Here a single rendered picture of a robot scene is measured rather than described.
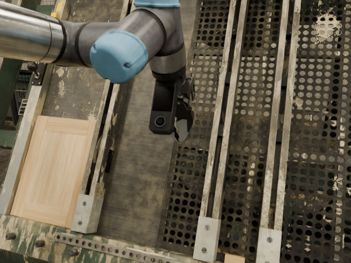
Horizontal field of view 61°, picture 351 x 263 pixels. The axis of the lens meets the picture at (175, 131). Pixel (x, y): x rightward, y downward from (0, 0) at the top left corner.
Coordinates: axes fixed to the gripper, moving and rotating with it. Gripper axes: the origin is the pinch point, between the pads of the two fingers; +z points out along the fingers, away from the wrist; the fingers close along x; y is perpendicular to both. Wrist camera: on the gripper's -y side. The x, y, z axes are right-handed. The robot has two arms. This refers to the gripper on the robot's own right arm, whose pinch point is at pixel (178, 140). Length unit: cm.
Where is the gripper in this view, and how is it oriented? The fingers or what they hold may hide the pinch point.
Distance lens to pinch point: 72.3
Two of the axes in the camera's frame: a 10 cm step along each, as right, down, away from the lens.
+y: 2.6, -7.1, 6.6
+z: 1.3, 7.0, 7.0
